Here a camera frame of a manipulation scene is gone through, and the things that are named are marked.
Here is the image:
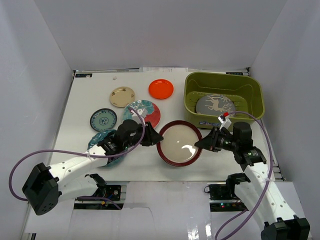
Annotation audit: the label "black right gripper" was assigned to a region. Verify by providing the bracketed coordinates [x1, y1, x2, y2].
[195, 126, 239, 153]

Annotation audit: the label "red rimmed beige plate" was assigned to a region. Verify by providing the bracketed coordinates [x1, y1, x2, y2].
[156, 120, 202, 167]

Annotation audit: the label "grey reindeer plate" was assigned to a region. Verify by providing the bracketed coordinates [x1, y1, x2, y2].
[195, 94, 236, 116]

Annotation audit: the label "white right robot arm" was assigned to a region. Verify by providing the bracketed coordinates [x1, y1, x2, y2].
[195, 122, 310, 240]

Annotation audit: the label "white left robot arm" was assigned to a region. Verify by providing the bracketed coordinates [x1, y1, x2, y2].
[22, 119, 163, 216]

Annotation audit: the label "olive green plastic bin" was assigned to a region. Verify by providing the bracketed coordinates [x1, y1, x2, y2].
[183, 72, 265, 129]

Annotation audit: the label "red teal floral plate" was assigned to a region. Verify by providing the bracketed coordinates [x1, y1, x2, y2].
[122, 100, 161, 128]

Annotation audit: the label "orange round plate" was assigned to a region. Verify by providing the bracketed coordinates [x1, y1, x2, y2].
[148, 79, 174, 100]

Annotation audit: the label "cream floral small plate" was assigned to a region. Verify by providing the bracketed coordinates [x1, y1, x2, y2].
[109, 86, 136, 108]

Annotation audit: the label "blue white patterned plate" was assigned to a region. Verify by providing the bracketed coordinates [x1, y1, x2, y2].
[89, 108, 118, 132]

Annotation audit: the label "teal scalloped plate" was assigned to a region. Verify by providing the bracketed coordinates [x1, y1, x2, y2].
[87, 129, 126, 168]

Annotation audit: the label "white paper sheets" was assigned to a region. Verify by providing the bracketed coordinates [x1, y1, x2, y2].
[139, 67, 189, 73]

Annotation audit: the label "black label sticker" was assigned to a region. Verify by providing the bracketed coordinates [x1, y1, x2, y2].
[74, 73, 93, 78]

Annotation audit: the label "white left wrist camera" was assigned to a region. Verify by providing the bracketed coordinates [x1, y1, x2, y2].
[130, 108, 148, 119]

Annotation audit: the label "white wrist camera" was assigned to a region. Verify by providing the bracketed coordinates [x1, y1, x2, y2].
[130, 108, 148, 119]
[218, 112, 232, 130]

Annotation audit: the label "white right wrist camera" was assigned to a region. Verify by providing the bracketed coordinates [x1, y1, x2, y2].
[218, 112, 232, 130]

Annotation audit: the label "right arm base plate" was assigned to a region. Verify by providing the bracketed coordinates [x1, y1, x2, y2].
[203, 182, 247, 213]

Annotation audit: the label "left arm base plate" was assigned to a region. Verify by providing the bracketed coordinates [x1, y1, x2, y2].
[74, 184, 122, 205]

